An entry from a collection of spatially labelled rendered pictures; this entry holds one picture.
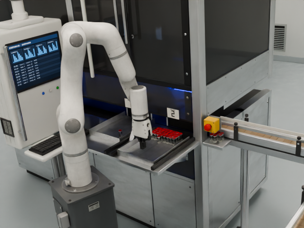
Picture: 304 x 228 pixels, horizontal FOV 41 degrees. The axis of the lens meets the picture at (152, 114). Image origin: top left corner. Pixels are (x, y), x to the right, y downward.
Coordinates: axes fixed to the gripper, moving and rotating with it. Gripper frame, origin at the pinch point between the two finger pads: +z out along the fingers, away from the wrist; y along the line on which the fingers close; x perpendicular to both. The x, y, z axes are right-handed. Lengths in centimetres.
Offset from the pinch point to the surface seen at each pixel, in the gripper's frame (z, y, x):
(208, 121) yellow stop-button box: -2.1, -17.0, -37.3
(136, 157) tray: 9.5, 6.4, -1.0
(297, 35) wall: 57, 96, -498
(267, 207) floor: 100, -23, -113
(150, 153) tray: 12.0, 5.6, -11.9
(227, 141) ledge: 12, -24, -46
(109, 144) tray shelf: 12.2, 33.8, -8.2
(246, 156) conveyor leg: 23, -33, -53
